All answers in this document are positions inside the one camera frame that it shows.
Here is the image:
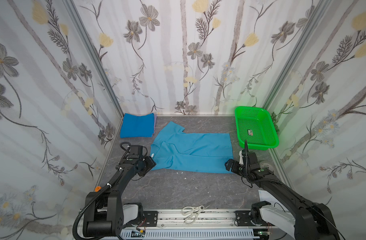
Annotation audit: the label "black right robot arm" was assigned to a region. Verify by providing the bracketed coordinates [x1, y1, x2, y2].
[225, 147, 344, 240]

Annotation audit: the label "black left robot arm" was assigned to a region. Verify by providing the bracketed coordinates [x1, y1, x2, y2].
[72, 142, 156, 240]

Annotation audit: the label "clear plastic bag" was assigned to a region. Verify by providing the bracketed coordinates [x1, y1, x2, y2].
[259, 190, 277, 204]

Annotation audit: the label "folded lilac t shirt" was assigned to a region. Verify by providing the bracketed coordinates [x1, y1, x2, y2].
[153, 114, 158, 134]

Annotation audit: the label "roll of tape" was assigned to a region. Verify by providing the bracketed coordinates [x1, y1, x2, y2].
[259, 161, 274, 171]

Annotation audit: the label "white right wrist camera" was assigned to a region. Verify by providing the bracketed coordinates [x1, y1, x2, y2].
[239, 150, 258, 166]

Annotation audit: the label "green plastic basket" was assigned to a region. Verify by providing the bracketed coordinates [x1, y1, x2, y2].
[235, 106, 280, 151]

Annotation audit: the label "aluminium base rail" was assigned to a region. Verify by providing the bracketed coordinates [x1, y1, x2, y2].
[122, 209, 292, 240]

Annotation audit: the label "folded blue t shirt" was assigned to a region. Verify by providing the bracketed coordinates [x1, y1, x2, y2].
[120, 113, 155, 138]

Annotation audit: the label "white handled scissors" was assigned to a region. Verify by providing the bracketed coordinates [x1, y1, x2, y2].
[181, 201, 216, 225]

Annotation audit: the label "light blue t shirt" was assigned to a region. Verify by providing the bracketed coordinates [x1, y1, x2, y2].
[151, 122, 234, 174]

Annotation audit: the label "white slotted cable duct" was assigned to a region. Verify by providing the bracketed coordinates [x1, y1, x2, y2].
[121, 229, 260, 240]

